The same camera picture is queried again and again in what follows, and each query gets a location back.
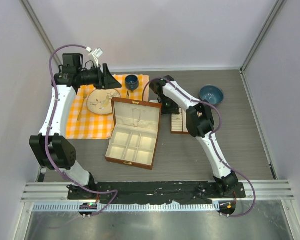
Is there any silver crystal necklace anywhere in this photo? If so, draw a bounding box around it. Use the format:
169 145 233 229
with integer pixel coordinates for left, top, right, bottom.
131 108 142 126

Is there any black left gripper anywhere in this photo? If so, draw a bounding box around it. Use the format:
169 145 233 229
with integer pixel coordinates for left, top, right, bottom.
77 63 122 90

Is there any white slotted cable duct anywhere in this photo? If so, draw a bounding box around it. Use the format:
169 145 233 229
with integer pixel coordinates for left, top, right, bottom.
32 202 220 213

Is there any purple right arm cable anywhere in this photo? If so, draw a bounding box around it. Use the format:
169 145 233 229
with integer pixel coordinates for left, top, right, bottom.
142 76 256 218

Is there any small dark blue cup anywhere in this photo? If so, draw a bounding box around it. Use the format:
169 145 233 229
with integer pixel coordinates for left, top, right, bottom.
124 74 139 92

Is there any brown jewelry tray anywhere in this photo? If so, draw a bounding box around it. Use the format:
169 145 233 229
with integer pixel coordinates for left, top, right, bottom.
170 108 190 135

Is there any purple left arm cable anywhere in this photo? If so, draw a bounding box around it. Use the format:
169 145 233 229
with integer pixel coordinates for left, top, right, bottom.
46 44 120 218

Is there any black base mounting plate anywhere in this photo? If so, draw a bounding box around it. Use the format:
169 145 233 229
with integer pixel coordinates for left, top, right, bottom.
67 181 246 205

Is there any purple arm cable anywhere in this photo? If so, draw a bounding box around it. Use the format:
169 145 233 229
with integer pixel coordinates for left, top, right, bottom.
142 76 256 218
46 44 120 218

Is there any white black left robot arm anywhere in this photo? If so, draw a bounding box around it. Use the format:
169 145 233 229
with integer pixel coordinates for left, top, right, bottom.
29 53 122 200

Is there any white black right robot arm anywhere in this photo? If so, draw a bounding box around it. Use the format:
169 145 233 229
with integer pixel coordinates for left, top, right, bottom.
149 75 239 198

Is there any beige floral ceramic plate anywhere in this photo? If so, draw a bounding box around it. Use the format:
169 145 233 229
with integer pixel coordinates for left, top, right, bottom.
87 89 121 115

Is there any orange white checkered cloth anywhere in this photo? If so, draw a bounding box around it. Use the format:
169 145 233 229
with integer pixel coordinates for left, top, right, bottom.
66 74 150 140

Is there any blue ceramic bowl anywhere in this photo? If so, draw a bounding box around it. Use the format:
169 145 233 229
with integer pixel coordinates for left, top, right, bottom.
199 85 225 106

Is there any brown jewelry box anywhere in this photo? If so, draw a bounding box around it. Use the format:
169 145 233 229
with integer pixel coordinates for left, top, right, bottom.
105 97 162 170

